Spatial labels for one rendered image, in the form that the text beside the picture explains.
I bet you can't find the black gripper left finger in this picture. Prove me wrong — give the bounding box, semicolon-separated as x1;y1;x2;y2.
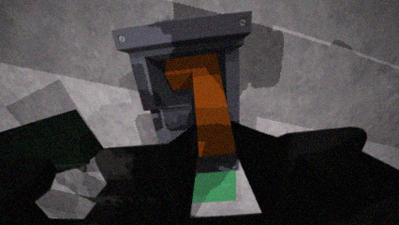
95;124;199;218

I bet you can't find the orange l-shaped part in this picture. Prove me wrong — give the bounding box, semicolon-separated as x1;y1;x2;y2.
165;53;237;157

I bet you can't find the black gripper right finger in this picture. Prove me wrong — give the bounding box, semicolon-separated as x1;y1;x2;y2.
230;121;367;213

